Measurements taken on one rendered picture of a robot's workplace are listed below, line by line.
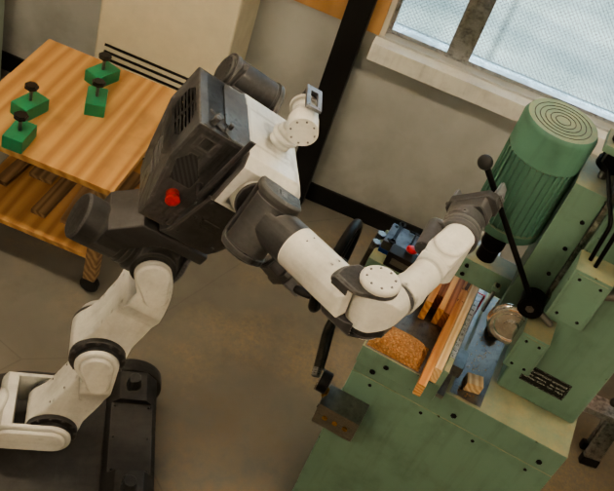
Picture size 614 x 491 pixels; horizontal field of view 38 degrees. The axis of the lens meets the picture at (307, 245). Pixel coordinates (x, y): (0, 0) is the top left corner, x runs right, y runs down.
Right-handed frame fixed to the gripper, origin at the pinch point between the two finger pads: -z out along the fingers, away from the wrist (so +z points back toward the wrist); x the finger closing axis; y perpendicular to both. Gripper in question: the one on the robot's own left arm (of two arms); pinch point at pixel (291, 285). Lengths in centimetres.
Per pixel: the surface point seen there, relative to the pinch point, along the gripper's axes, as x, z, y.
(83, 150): -71, 65, -6
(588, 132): 71, -3, 55
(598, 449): -35, -133, 58
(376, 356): 34.4, -18.4, -4.4
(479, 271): 37, -21, 30
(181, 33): -90, 75, 54
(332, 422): 10.8, -31.8, -18.5
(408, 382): 36.6, -28.3, -3.0
